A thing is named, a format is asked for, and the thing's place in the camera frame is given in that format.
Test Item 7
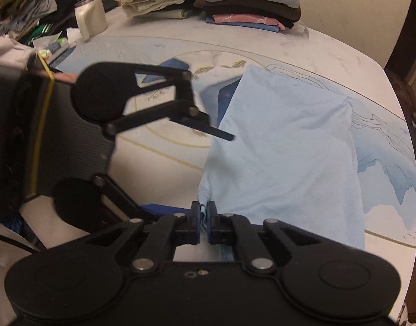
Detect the white mug jar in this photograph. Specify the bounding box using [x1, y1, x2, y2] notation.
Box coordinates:
[75, 0, 107, 40]

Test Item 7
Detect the pink folded garment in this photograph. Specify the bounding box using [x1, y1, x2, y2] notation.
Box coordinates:
[209, 14, 287, 31]

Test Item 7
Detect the light blue printed t-shirt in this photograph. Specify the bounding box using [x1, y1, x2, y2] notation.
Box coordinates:
[198, 66, 365, 249]

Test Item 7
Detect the brown folded garment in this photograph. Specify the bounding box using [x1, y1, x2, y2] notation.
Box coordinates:
[194, 0, 301, 22]

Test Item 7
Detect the blue folded garment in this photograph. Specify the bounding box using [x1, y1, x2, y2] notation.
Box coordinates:
[206, 18, 283, 32]

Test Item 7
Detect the unfolded dark clothes pile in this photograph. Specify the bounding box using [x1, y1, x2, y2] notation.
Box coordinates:
[0, 0, 80, 46]

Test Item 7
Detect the black folded garment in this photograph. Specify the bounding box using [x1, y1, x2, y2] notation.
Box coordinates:
[204, 6, 301, 30]

